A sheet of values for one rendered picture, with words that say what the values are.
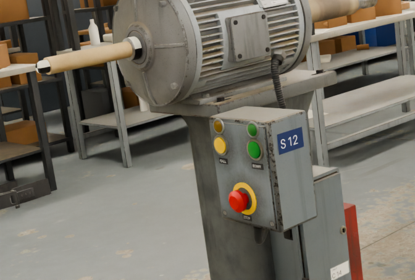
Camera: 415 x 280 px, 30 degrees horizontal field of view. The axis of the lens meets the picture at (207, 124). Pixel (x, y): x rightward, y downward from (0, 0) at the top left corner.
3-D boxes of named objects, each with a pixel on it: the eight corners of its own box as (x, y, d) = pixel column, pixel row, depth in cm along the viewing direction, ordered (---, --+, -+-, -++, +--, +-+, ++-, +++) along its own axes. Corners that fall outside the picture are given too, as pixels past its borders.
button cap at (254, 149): (254, 156, 135) (252, 139, 135) (266, 157, 133) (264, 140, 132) (248, 157, 135) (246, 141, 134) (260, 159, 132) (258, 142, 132)
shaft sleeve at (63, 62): (124, 57, 154) (121, 41, 154) (133, 57, 152) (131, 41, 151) (44, 74, 143) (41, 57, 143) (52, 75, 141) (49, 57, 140)
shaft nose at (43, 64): (45, 72, 143) (42, 59, 142) (51, 72, 141) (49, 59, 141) (35, 74, 142) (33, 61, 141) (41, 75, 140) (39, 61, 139)
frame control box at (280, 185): (291, 207, 166) (277, 89, 161) (372, 224, 150) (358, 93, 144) (204, 244, 151) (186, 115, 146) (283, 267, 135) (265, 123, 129)
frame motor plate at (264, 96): (264, 81, 194) (262, 66, 193) (338, 83, 176) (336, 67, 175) (149, 112, 172) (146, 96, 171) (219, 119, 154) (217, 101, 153)
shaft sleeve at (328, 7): (341, 15, 197) (339, -8, 196) (359, 13, 193) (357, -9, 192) (293, 25, 186) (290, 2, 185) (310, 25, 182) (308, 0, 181)
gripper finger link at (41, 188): (10, 188, 138) (12, 188, 137) (46, 178, 142) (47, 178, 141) (15, 204, 138) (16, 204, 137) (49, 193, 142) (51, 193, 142)
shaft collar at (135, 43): (131, 59, 156) (127, 36, 155) (144, 59, 153) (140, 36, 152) (123, 60, 155) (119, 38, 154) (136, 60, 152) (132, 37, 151)
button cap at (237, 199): (243, 205, 141) (240, 184, 141) (258, 209, 138) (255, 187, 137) (227, 211, 139) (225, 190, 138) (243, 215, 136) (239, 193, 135)
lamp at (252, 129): (248, 137, 134) (246, 120, 134) (260, 138, 132) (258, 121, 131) (245, 138, 134) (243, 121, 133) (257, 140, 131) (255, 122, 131)
